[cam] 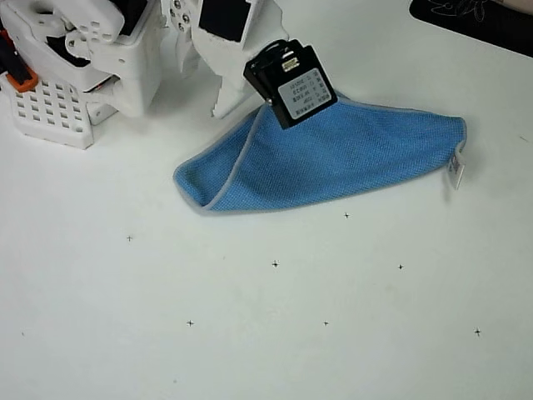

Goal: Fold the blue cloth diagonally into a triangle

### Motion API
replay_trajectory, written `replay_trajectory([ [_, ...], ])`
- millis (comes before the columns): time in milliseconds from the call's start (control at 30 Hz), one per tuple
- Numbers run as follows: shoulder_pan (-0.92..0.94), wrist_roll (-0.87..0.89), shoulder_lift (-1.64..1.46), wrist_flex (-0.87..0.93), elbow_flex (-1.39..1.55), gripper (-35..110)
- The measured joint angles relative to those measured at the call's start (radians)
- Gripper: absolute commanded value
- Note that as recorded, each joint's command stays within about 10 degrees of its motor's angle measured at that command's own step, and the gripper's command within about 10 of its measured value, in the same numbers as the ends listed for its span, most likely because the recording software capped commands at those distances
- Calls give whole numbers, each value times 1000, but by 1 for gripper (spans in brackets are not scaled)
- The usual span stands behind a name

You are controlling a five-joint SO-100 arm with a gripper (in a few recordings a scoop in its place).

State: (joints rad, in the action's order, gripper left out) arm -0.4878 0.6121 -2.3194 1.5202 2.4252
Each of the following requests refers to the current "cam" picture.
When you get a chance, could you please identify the blue microfibre cloth white tag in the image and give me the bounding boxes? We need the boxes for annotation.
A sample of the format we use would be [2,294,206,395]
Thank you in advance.
[172,91,468,217]

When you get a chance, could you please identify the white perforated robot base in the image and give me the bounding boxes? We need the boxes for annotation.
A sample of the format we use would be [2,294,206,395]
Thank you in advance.
[0,72,117,150]

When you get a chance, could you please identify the orange and black clamp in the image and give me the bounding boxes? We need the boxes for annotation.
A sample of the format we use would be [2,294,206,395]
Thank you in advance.
[0,29,38,93]

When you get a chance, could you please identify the black mat with line drawing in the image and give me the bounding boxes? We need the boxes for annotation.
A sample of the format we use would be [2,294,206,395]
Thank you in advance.
[407,0,533,59]

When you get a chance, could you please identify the black camera module box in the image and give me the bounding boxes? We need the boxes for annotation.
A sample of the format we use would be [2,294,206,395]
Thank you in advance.
[242,38,339,131]

